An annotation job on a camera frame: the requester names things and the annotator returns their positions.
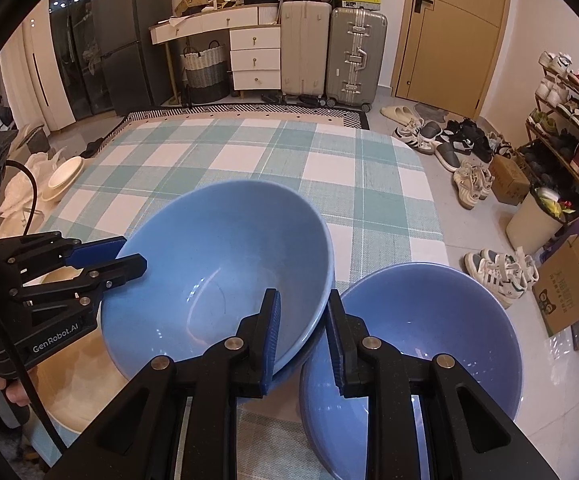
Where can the woven laundry basket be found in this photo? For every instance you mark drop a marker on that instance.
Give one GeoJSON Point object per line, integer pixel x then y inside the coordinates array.
{"type": "Point", "coordinates": [206, 72]}

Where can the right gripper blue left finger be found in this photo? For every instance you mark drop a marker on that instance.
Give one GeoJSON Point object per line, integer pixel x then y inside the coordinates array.
{"type": "Point", "coordinates": [269, 328]}

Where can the dark grey refrigerator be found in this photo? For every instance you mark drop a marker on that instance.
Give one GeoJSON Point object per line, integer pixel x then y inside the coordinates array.
{"type": "Point", "coordinates": [135, 70]}

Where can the tan wooden door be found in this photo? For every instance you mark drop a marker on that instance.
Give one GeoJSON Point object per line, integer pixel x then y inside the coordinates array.
{"type": "Point", "coordinates": [447, 52]}

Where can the white small bowl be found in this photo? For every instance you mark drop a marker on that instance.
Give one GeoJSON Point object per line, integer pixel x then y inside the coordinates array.
{"type": "Point", "coordinates": [66, 173]}

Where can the teal plaid tablecloth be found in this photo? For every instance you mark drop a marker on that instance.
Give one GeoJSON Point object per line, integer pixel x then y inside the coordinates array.
{"type": "Point", "coordinates": [370, 189]}

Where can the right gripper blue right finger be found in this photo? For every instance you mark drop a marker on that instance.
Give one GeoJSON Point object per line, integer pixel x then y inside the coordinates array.
{"type": "Point", "coordinates": [345, 332]}

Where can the shoe rack with shoes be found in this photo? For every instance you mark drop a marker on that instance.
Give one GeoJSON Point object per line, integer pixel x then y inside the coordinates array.
{"type": "Point", "coordinates": [551, 155]}

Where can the patterned floor rug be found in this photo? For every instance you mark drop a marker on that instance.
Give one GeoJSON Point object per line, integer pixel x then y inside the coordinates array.
{"type": "Point", "coordinates": [339, 116]}

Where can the cardboard box with cat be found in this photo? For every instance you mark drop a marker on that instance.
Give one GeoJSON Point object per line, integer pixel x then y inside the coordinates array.
{"type": "Point", "coordinates": [557, 290]}

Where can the white trash bin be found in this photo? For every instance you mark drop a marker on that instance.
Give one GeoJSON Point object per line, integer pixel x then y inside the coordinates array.
{"type": "Point", "coordinates": [538, 218]}

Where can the cream bowl under white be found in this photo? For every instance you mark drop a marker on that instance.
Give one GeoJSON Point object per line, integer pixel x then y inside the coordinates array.
{"type": "Point", "coordinates": [50, 197]}

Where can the white vanity desk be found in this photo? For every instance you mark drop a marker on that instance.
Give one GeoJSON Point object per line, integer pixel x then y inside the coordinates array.
{"type": "Point", "coordinates": [254, 41]}

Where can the beige suitcase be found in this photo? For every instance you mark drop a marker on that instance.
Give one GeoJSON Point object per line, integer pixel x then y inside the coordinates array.
{"type": "Point", "coordinates": [304, 42]}

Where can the small brown cardboard box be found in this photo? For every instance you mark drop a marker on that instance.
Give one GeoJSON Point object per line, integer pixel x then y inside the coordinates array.
{"type": "Point", "coordinates": [510, 185]}

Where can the large cream plate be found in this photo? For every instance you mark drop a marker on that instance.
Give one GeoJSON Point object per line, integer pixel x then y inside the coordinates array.
{"type": "Point", "coordinates": [76, 384]}

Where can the white sneaker pair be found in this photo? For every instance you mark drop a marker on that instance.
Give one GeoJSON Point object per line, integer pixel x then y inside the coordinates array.
{"type": "Point", "coordinates": [506, 276]}

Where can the silver suitcase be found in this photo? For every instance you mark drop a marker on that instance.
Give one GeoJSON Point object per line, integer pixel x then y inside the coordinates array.
{"type": "Point", "coordinates": [357, 39]}

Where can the white plastic bag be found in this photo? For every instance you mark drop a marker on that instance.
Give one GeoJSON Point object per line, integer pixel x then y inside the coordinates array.
{"type": "Point", "coordinates": [16, 196]}

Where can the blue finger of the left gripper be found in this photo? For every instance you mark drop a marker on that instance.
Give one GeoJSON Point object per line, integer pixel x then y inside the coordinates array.
{"type": "Point", "coordinates": [90, 284]}
{"type": "Point", "coordinates": [95, 253]}

